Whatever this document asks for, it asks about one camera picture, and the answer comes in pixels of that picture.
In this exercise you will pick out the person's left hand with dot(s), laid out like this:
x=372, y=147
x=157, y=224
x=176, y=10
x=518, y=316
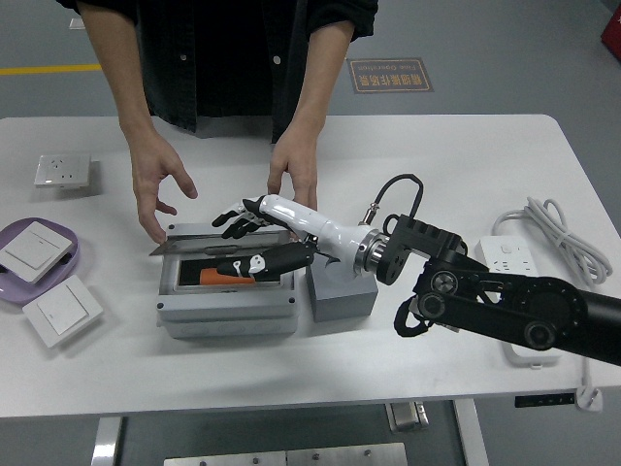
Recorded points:
x=303, y=160

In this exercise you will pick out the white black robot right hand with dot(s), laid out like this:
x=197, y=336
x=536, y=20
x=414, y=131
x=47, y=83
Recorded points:
x=310, y=225

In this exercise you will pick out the person's right hand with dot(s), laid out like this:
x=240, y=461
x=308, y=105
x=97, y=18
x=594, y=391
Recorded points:
x=150, y=165

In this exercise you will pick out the orange cylinder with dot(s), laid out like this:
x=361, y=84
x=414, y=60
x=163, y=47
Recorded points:
x=212, y=276

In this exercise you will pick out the grey junction box with lid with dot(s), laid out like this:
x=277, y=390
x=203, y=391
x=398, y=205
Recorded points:
x=228, y=310

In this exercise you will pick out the person's right forearm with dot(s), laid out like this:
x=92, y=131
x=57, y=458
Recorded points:
x=121, y=82

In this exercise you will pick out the person's left forearm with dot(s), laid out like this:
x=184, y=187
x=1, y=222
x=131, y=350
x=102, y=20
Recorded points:
x=320, y=82

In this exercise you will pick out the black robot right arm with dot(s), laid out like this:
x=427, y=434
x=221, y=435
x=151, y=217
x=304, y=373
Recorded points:
x=533, y=301

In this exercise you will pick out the grey cube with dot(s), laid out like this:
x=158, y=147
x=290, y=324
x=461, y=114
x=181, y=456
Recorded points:
x=339, y=301

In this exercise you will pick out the dark floor sign with text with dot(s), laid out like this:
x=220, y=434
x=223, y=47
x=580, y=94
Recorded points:
x=390, y=76

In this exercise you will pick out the person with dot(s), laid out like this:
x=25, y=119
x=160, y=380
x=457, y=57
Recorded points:
x=218, y=58

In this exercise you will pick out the yellow floor tape line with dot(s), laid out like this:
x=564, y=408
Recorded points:
x=48, y=70

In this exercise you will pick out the small metal floor plate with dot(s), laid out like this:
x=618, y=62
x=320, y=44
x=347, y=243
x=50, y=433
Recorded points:
x=76, y=23

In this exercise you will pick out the purple tray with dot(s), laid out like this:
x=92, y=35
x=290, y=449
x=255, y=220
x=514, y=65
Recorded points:
x=29, y=291

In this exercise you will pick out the white power strip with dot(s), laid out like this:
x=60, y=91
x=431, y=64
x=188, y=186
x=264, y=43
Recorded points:
x=509, y=257

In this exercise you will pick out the silver table leg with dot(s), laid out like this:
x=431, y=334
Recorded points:
x=471, y=432
x=107, y=442

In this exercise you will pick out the black table control panel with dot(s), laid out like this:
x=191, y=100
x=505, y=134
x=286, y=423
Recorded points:
x=543, y=401

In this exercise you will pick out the red object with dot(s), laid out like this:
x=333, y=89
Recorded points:
x=612, y=36

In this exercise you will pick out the white wall socket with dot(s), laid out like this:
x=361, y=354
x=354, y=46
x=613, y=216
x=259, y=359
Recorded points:
x=63, y=170

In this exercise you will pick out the white wall switch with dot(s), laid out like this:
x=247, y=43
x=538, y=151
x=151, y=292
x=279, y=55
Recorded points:
x=34, y=250
x=63, y=310

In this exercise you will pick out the metal bracket under table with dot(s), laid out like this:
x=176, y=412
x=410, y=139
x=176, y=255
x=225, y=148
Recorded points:
x=407, y=417

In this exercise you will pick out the metal base plate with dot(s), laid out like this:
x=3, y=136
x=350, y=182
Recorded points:
x=291, y=456

